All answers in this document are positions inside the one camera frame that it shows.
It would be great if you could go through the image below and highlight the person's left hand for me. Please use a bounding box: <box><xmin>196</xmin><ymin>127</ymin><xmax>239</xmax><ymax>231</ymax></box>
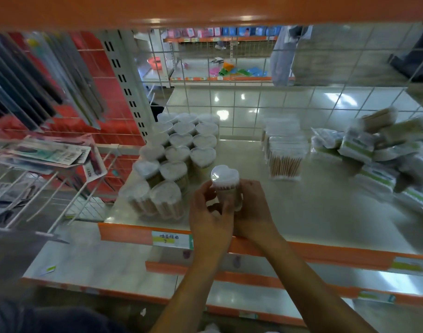
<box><xmin>189</xmin><ymin>180</ymin><xmax>236</xmax><ymax>260</ymax></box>

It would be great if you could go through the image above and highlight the person's right hand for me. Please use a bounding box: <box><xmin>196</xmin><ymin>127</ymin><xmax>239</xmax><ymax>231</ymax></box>
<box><xmin>232</xmin><ymin>179</ymin><xmax>281</xmax><ymax>247</ymax></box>

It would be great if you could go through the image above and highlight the white shelf orange rail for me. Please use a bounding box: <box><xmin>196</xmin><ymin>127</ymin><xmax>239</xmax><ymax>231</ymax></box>
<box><xmin>98</xmin><ymin>138</ymin><xmax>423</xmax><ymax>274</ymax></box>

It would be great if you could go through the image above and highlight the pile of cotton swab packs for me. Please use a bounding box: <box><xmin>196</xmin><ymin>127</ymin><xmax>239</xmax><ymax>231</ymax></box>
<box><xmin>310</xmin><ymin>106</ymin><xmax>423</xmax><ymax>219</ymax></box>

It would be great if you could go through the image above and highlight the white shelf board orange rim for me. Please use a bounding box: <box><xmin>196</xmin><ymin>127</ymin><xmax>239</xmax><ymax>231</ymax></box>
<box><xmin>0</xmin><ymin>0</ymin><xmax>423</xmax><ymax>31</ymax></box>
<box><xmin>144</xmin><ymin>261</ymin><xmax>423</xmax><ymax>309</ymax></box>
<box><xmin>22</xmin><ymin>222</ymin><xmax>179</xmax><ymax>306</ymax></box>
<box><xmin>142</xmin><ymin>280</ymin><xmax>354</xmax><ymax>327</ymax></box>

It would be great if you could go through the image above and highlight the person's right forearm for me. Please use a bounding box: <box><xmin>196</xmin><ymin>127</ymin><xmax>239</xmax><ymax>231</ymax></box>
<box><xmin>260</xmin><ymin>232</ymin><xmax>378</xmax><ymax>333</ymax></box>

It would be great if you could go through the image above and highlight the person's left forearm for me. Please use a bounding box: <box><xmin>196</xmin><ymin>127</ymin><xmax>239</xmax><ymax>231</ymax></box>
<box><xmin>149</xmin><ymin>253</ymin><xmax>230</xmax><ymax>333</ymax></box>

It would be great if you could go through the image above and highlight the person's white garment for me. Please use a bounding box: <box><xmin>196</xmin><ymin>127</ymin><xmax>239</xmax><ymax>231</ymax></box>
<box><xmin>197</xmin><ymin>322</ymin><xmax>223</xmax><ymax>333</ymax></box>

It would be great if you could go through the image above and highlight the distant white orange shelf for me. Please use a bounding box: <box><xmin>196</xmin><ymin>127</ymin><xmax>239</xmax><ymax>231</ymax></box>
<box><xmin>135</xmin><ymin>25</ymin><xmax>295</xmax><ymax>88</ymax></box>

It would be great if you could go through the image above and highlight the price label green arrow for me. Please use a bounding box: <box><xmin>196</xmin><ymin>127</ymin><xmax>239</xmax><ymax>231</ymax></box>
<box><xmin>151</xmin><ymin>231</ymin><xmax>195</xmax><ymax>250</ymax></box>

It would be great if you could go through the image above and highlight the narrow green price label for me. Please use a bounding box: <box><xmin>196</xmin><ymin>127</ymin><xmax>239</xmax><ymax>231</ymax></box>
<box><xmin>357</xmin><ymin>290</ymin><xmax>396</xmax><ymax>304</ymax></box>

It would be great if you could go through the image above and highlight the green plastic item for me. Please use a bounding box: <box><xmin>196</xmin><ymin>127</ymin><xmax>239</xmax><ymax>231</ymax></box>
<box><xmin>219</xmin><ymin>68</ymin><xmax>252</xmax><ymax>77</ymax></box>

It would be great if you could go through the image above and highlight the pile of toothbrush packs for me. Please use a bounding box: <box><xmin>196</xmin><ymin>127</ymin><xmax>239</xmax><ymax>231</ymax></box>
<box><xmin>0</xmin><ymin>135</ymin><xmax>108</xmax><ymax>219</ymax></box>

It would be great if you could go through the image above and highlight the row of pink blue packets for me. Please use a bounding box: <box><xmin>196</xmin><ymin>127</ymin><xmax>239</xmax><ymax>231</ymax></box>
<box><xmin>166</xmin><ymin>26</ymin><xmax>282</xmax><ymax>38</ymax></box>

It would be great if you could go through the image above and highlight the white wire basket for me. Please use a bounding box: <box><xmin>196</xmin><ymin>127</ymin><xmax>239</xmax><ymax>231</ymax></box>
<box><xmin>0</xmin><ymin>143</ymin><xmax>143</xmax><ymax>240</ymax></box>

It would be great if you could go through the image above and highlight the white slotted shelf post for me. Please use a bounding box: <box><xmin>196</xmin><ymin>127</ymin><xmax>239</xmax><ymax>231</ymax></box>
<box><xmin>97</xmin><ymin>29</ymin><xmax>156</xmax><ymax>141</ymax></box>

